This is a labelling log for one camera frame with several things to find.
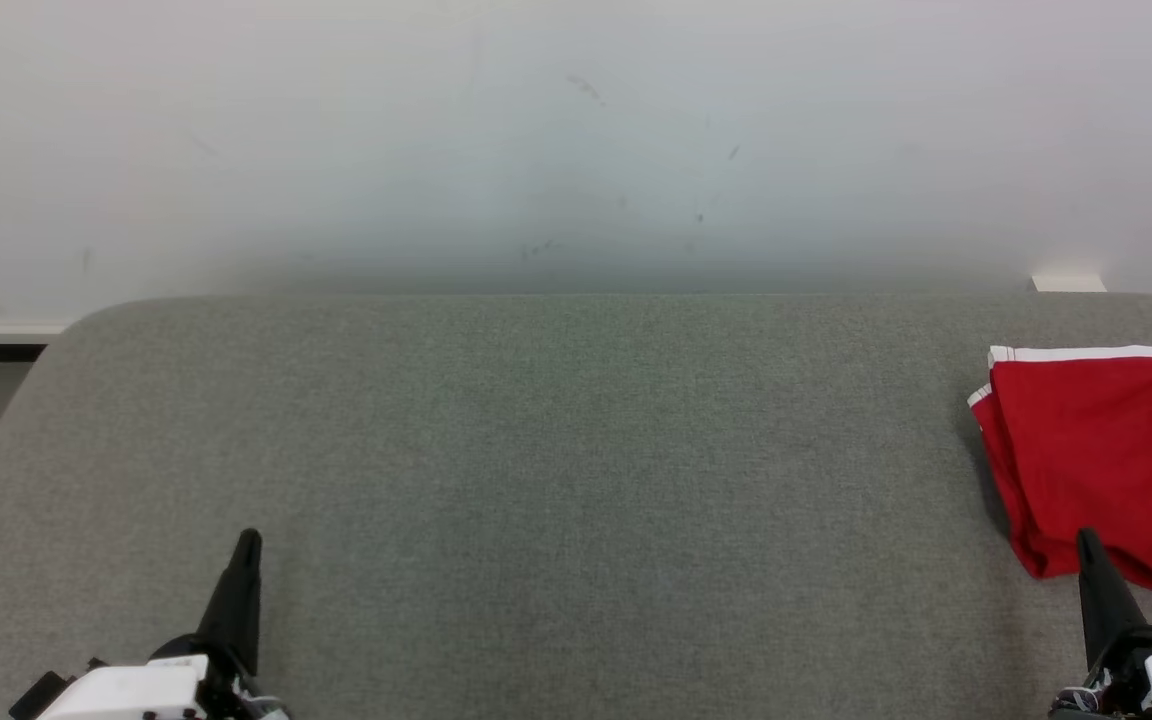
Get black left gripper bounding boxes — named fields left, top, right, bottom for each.
left=151, top=530, right=289, bottom=720

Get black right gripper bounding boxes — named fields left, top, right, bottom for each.
left=1048, top=527, right=1152, bottom=720

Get red shorts with white trim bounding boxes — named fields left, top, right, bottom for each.
left=986, top=345, right=1152, bottom=593

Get grey fabric sofa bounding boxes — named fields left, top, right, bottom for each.
left=0, top=293, right=1152, bottom=720

